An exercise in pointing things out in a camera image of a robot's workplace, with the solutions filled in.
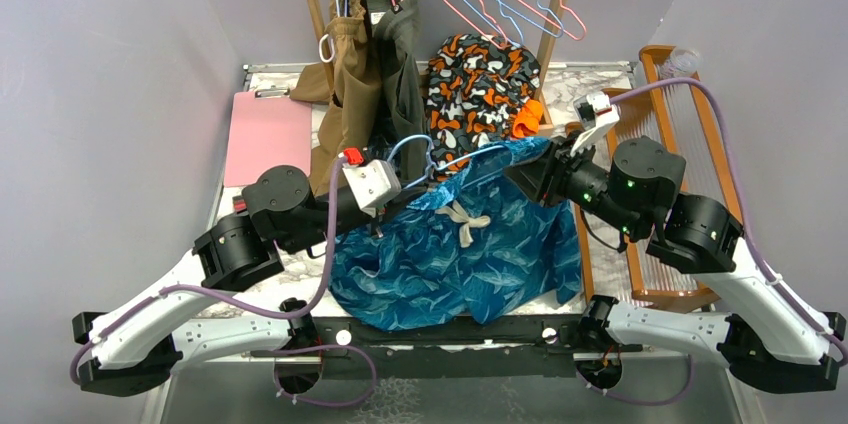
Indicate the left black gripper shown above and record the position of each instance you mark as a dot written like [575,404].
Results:
[387,208]

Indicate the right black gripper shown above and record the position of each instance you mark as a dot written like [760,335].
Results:
[544,174]

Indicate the light blue wire hanger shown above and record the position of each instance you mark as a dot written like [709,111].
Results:
[431,166]

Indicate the blue patterned shorts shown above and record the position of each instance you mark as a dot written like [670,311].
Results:
[474,245]

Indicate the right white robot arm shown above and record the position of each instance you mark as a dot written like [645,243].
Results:
[766,339]

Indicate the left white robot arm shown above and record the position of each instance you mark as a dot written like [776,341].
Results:
[194,313]

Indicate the orange camo shorts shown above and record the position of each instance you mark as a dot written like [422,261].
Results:
[477,93]

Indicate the tan brown shorts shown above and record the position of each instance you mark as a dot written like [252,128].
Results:
[354,96]

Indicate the dark green shorts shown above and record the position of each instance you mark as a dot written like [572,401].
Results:
[395,26]

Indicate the wooden hanger stand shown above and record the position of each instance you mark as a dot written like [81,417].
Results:
[556,23]

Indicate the wooden drying rack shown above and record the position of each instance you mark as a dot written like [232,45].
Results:
[680,118]

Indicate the pink clipboard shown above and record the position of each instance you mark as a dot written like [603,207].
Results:
[266,132]

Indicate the marker set pack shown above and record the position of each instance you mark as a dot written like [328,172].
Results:
[239,205]

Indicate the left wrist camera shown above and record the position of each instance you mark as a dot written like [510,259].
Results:
[373,183]

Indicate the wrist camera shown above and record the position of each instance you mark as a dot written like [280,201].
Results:
[598,115]
[373,183]

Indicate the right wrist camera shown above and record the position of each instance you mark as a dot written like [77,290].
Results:
[598,115]

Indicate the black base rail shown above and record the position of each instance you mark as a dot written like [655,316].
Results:
[513,345]

